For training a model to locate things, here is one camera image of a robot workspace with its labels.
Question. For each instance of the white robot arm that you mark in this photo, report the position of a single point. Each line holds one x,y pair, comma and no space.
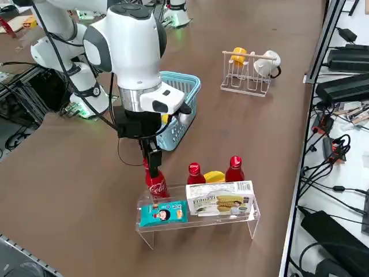
180,15
129,52

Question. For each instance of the large black box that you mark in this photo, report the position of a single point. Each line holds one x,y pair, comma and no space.
331,236

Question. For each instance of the orange black device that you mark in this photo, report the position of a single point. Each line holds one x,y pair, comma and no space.
324,122
335,148

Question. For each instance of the clear acrylic piece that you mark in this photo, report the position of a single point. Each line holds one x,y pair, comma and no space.
24,40

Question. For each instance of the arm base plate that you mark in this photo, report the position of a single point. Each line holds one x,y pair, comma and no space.
115,96

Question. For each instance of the aluminium frame post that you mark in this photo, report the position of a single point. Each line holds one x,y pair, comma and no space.
326,37

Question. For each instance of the white cracker box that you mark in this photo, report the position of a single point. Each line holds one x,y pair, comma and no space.
219,199

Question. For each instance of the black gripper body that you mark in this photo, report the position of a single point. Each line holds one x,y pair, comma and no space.
135,124

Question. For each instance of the blue plastic basket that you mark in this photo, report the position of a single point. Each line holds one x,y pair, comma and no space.
175,144

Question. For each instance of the long black power supply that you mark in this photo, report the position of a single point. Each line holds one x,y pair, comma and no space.
343,88

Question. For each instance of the distant white robot base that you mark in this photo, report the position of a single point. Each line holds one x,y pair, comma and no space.
86,15

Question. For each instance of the teal snack packet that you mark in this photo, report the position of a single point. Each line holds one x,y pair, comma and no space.
164,213

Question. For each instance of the yellow cup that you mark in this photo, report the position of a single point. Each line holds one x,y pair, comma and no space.
238,57

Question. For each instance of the clear acrylic rack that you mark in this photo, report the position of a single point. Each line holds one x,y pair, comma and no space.
216,220

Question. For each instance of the grey metal rail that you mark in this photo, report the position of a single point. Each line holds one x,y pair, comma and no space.
23,254

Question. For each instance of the yellow box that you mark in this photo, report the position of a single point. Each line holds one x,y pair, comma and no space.
30,22

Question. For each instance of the white cup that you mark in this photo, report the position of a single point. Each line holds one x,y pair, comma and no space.
266,65

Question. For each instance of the yellow fruit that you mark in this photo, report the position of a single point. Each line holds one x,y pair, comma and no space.
165,119
214,176

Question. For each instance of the small black adapter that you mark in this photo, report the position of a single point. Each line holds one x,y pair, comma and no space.
347,34

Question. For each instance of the red cola bottle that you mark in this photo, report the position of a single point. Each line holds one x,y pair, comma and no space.
158,187
235,173
196,176

